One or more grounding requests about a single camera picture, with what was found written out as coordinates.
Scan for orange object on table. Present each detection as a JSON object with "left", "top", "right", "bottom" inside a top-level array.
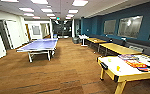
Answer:
[{"left": 116, "top": 65, "right": 122, "bottom": 72}]

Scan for small white table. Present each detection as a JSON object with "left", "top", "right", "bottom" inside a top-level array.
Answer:
[{"left": 78, "top": 34, "right": 91, "bottom": 47}]

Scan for dark grey doorway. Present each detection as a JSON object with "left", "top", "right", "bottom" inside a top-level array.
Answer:
[{"left": 0, "top": 19, "right": 12, "bottom": 51}]

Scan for blue ping pong table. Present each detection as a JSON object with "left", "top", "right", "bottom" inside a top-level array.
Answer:
[{"left": 16, "top": 38, "right": 60, "bottom": 63}]

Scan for rectangular ceiling light panel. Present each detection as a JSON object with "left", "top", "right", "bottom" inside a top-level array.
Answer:
[
  {"left": 18, "top": 7, "right": 36, "bottom": 13},
  {"left": 67, "top": 9, "right": 80, "bottom": 15},
  {"left": 71, "top": 0, "right": 90, "bottom": 7},
  {"left": 40, "top": 8, "right": 54, "bottom": 14},
  {"left": 30, "top": 0, "right": 50, "bottom": 5}
]

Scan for colourful magazines on table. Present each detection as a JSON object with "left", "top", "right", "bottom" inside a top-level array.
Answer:
[{"left": 118, "top": 54, "right": 139, "bottom": 62}]

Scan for long wooden table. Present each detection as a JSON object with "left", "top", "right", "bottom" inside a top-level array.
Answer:
[
  {"left": 98, "top": 42, "right": 144, "bottom": 57},
  {"left": 86, "top": 37, "right": 109, "bottom": 52}
]

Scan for small yellow bowl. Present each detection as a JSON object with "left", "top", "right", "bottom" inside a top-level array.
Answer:
[{"left": 107, "top": 58, "right": 113, "bottom": 63}]

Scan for dark grey sofa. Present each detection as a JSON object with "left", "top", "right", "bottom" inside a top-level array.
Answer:
[{"left": 90, "top": 33, "right": 150, "bottom": 59}]

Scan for black round bin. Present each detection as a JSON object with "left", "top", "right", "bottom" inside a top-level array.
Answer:
[{"left": 71, "top": 36, "right": 81, "bottom": 45}]

